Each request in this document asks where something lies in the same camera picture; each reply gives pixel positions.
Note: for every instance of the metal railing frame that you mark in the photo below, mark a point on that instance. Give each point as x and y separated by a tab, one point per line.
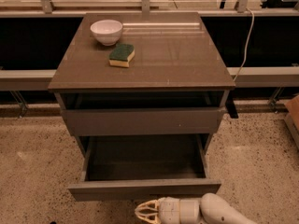
266	75

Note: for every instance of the brown cardboard box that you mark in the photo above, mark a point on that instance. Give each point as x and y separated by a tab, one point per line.
292	118

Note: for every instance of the grey drawer cabinet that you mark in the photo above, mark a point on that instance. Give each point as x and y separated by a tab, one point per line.
176	65

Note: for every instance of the grey drawer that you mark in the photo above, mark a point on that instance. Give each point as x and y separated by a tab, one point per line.
144	167
107	122

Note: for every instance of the grey top drawer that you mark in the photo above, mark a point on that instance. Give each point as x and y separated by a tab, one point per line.
107	122

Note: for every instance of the white bowl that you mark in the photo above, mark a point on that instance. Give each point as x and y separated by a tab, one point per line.
107	32

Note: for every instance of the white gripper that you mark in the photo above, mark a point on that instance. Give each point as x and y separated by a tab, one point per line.
168	209

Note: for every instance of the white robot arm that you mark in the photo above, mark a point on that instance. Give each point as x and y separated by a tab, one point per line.
209	209

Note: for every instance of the green yellow sponge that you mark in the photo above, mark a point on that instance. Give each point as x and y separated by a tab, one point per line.
121	55

